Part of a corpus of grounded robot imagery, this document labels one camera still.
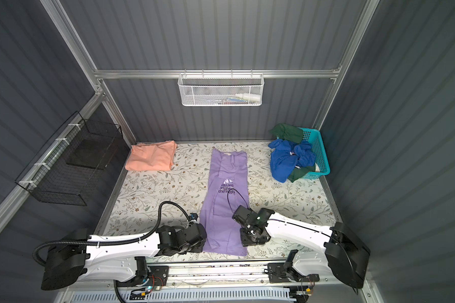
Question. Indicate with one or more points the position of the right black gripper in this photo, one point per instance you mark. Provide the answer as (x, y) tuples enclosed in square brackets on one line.
[(244, 240)]

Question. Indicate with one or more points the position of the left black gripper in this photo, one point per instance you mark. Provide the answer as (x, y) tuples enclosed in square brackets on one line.
[(200, 247)]

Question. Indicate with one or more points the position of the purple t-shirt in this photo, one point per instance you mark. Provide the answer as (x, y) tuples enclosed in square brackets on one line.
[(227, 190)]

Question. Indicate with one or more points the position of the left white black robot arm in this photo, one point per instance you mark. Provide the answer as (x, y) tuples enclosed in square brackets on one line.
[(82, 257)]

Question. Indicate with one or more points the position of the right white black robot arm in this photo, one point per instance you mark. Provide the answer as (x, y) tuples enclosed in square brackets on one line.
[(337, 250)]

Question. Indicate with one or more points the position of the floral table mat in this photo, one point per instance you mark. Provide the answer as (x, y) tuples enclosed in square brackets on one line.
[(134, 206)]

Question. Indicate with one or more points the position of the folded pink t-shirt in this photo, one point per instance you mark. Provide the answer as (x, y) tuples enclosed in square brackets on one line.
[(152, 157)]

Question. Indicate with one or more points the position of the blue t-shirt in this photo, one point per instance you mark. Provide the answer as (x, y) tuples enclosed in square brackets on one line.
[(291, 161)]

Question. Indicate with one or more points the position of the dark green t-shirt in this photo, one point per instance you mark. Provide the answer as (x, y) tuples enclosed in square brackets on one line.
[(287, 132)]

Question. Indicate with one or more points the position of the teal plastic basket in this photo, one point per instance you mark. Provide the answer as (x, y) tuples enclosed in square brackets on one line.
[(314, 138)]

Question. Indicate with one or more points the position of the white bottle in basket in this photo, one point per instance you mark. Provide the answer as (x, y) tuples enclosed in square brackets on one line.
[(249, 97)]

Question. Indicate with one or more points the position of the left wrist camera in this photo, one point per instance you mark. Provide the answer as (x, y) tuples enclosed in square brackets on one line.
[(193, 218)]

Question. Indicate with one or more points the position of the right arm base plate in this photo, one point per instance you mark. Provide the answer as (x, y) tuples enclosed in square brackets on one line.
[(277, 273)]

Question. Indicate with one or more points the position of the aluminium mounting rail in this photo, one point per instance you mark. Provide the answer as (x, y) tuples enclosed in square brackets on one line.
[(234, 273)]

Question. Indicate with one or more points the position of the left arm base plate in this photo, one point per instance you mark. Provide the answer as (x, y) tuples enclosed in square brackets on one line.
[(151, 276)]

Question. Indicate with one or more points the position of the white slotted cable duct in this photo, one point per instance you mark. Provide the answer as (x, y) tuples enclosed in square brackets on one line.
[(235, 294)]

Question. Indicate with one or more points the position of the black wire mesh basket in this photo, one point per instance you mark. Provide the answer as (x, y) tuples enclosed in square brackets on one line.
[(67, 171)]

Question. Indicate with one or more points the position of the white wire mesh basket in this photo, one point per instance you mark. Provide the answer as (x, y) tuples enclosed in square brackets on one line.
[(218, 92)]

